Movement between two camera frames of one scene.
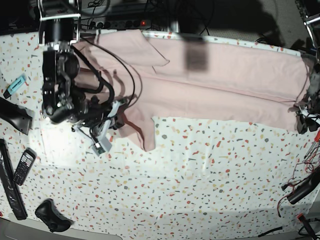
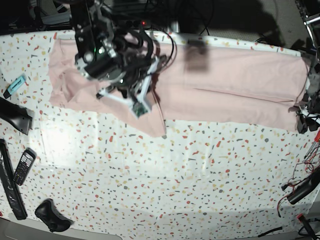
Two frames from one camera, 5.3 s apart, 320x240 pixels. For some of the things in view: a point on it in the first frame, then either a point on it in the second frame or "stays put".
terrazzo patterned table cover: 203,177 stays put
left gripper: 91,113 -> 128,77
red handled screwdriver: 317,140 stays put
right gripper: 312,113 stays put
